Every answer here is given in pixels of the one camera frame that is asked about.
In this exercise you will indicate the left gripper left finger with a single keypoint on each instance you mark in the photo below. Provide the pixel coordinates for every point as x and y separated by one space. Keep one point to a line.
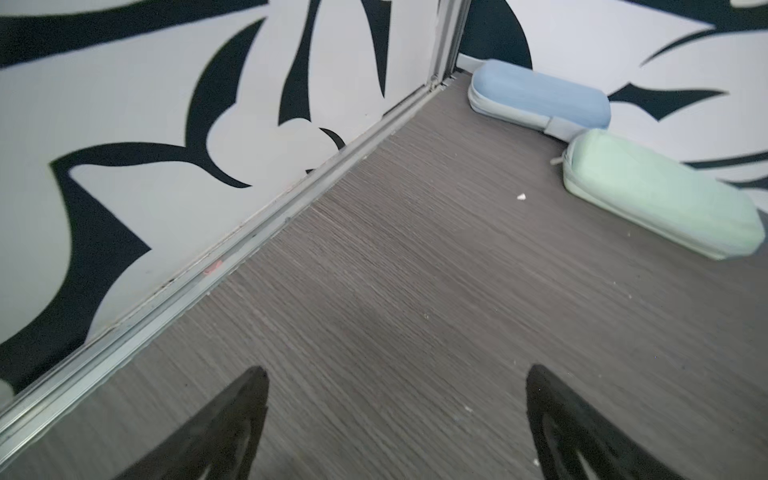
219 442

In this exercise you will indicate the blue pencil case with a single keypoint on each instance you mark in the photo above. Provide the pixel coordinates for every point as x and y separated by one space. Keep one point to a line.
558 108

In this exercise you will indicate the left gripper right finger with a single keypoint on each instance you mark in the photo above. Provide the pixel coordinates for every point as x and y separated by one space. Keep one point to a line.
574 441

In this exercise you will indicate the green pencil case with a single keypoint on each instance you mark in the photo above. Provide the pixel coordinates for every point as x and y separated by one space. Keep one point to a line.
661 195

